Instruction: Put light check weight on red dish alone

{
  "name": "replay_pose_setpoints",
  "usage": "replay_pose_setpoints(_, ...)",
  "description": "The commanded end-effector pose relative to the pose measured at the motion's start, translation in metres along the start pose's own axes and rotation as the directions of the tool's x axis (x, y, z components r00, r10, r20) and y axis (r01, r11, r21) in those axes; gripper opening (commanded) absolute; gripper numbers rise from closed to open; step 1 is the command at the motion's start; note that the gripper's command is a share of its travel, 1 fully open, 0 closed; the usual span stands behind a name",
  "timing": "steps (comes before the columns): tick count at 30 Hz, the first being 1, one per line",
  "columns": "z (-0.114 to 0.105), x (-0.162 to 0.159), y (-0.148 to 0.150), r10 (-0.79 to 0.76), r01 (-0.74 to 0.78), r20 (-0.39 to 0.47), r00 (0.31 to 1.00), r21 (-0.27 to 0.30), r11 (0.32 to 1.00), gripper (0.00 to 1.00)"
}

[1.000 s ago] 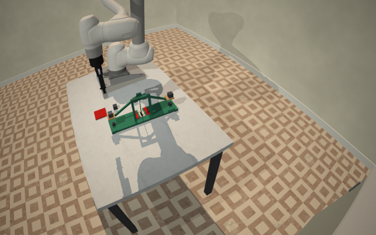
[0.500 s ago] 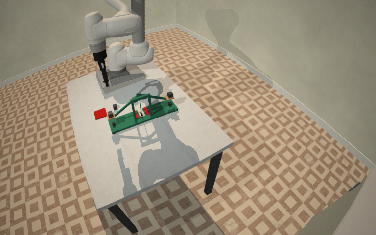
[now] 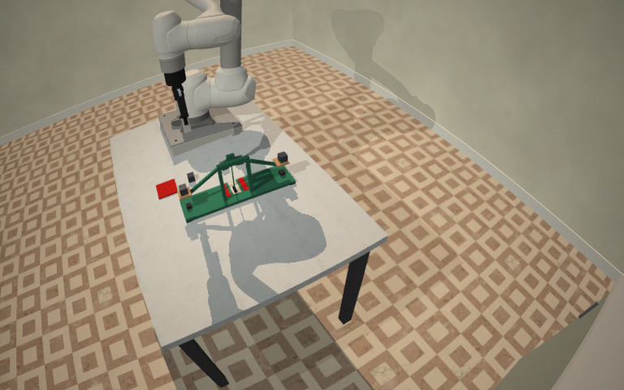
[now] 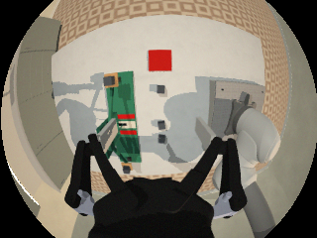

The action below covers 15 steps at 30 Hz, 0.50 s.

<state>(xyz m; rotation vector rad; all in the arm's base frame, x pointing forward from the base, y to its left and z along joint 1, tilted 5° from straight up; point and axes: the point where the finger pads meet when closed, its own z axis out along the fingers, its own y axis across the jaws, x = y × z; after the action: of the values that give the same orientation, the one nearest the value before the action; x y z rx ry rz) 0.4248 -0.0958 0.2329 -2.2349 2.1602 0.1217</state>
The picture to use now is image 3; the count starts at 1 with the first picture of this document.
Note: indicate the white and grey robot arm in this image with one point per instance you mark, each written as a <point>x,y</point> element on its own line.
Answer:
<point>231,85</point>

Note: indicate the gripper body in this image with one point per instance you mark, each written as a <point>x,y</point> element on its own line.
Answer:
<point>175,79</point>

